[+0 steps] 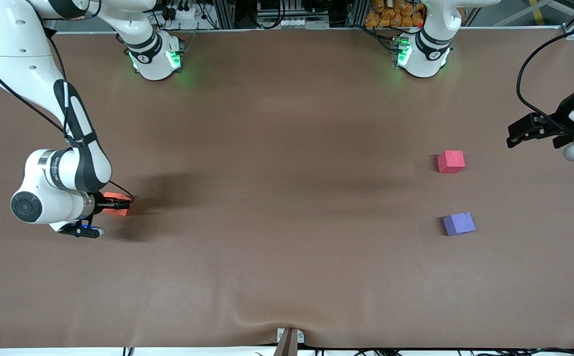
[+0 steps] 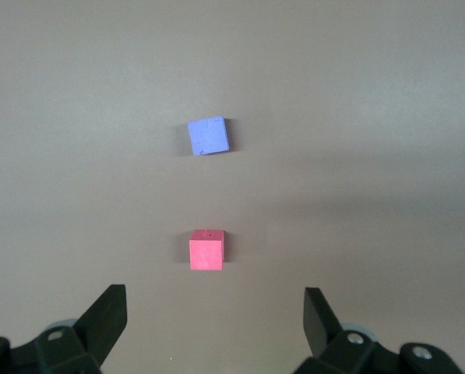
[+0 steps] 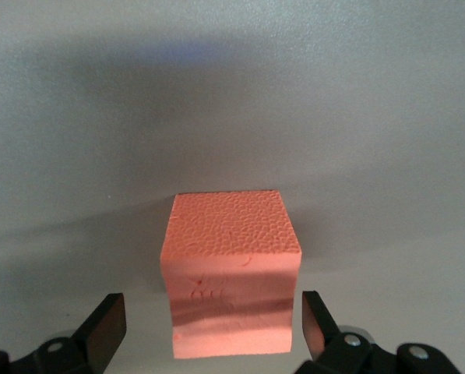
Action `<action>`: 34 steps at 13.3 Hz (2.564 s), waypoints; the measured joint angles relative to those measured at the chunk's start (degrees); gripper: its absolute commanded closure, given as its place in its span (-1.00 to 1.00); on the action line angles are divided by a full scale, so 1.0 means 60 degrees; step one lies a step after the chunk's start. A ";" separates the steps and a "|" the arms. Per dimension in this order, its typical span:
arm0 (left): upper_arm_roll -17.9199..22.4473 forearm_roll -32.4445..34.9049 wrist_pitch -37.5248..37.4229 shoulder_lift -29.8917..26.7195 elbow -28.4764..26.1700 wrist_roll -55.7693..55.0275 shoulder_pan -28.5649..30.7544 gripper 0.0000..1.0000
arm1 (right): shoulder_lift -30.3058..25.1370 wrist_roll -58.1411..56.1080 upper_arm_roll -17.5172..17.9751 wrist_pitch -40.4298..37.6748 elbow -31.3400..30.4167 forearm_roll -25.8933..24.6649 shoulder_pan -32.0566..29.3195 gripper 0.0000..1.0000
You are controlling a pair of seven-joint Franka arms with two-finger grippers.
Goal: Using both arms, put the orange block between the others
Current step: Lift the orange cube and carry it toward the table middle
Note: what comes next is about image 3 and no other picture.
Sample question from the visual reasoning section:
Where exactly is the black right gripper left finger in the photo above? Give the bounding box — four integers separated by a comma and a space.
0, 292, 127, 374

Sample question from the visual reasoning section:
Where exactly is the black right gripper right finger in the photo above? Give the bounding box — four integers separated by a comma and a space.
296, 291, 463, 374

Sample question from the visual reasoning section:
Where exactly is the orange foam block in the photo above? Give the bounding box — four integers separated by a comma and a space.
160, 189, 303, 359

